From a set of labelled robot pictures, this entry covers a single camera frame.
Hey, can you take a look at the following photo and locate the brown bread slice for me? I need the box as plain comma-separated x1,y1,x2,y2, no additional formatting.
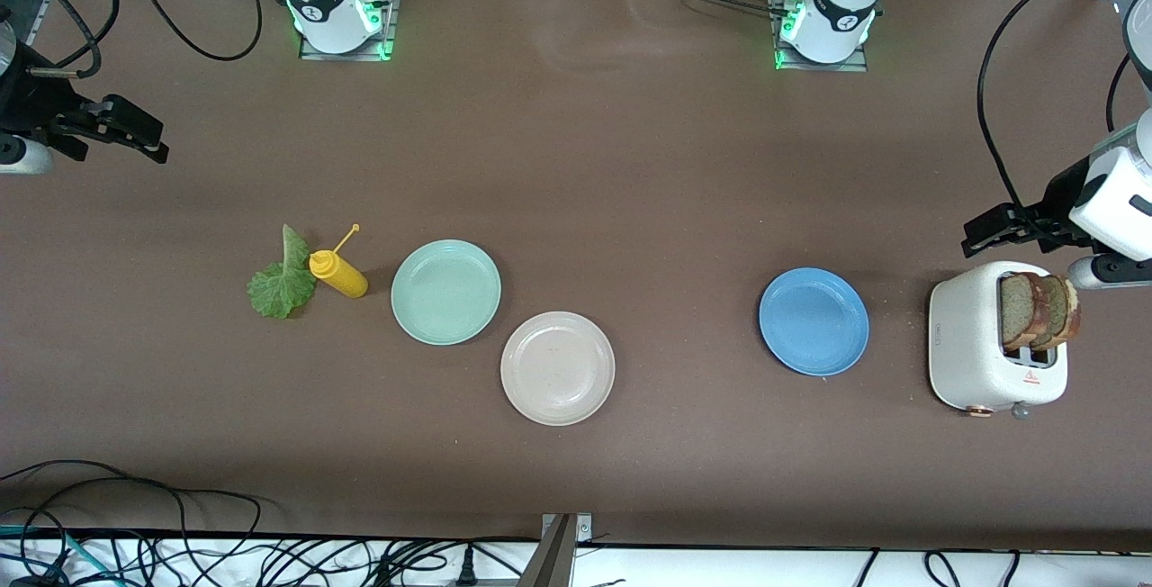
1042,274,1082,352
999,271,1050,354

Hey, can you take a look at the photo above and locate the green lettuce leaf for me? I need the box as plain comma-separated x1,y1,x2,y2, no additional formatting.
247,224,318,320

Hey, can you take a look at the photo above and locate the yellow mustard squeeze bottle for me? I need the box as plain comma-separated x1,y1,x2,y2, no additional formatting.
309,223,370,300

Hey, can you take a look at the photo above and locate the blue plate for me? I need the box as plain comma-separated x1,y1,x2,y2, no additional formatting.
758,266,870,378

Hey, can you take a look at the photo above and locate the mint green plate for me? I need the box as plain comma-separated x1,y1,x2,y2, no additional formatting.
391,239,502,347

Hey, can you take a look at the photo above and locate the beige plate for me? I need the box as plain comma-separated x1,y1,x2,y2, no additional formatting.
500,311,617,427

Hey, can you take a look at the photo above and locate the white two-slot toaster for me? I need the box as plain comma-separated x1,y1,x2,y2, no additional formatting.
928,260,1070,420

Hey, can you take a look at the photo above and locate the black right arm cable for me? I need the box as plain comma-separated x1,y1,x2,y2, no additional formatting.
0,0,264,84

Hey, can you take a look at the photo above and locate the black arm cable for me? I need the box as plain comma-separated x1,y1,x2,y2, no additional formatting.
0,0,264,84
979,0,1152,221

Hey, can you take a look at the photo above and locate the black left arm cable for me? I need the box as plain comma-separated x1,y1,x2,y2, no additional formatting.
979,0,1152,221

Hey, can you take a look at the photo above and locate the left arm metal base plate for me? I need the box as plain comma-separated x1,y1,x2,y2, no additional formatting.
770,0,869,73

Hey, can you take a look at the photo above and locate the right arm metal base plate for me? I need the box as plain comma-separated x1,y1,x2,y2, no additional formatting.
299,0,401,61

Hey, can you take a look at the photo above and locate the long black floor cable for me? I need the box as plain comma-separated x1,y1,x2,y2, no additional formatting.
0,459,264,561

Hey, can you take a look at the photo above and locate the teal cable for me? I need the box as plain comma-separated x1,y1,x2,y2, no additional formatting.
0,524,109,584

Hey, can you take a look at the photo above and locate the grey metal table bracket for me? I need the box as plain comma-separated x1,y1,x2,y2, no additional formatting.
517,513,593,587

